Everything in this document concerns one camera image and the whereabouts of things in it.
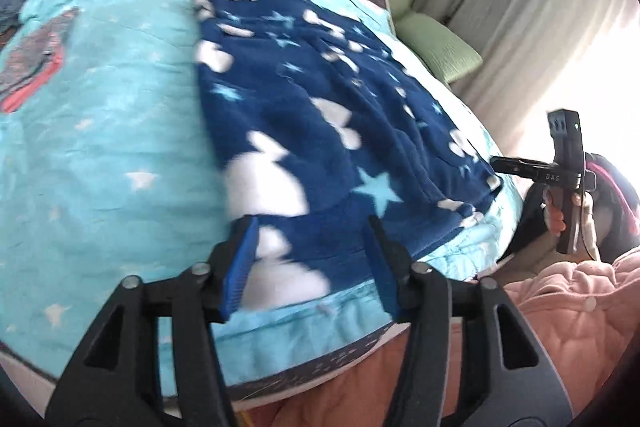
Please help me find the navy star fleece robe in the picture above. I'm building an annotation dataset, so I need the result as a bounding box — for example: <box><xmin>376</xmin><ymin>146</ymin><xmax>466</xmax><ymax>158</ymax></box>
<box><xmin>192</xmin><ymin>0</ymin><xmax>502</xmax><ymax>310</ymax></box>

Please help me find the pink quilted pyjama clothing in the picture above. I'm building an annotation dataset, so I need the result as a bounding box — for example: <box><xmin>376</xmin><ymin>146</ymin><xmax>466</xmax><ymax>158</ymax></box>
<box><xmin>240</xmin><ymin>246</ymin><xmax>640</xmax><ymax>427</ymax></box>

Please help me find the person right hand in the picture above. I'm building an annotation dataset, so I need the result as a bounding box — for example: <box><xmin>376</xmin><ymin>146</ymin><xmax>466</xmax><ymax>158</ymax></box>
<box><xmin>544</xmin><ymin>187</ymin><xmax>601</xmax><ymax>262</ymax></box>

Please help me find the grey pleated curtain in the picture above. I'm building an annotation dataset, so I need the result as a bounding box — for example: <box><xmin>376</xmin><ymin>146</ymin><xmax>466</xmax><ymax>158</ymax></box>
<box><xmin>416</xmin><ymin>0</ymin><xmax>639</xmax><ymax>158</ymax></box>

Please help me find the green pillow near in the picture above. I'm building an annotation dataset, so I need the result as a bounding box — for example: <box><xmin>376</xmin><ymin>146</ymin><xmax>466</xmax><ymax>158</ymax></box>
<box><xmin>394</xmin><ymin>12</ymin><xmax>483</xmax><ymax>84</ymax></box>

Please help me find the turquoise star quilt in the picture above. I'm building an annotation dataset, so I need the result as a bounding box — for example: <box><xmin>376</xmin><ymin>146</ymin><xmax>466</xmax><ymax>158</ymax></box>
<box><xmin>1</xmin><ymin>0</ymin><xmax>498</xmax><ymax>387</ymax></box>

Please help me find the floral pink folded garment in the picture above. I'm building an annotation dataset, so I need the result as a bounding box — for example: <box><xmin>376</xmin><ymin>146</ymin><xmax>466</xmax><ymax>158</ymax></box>
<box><xmin>1</xmin><ymin>8</ymin><xmax>80</xmax><ymax>114</ymax></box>

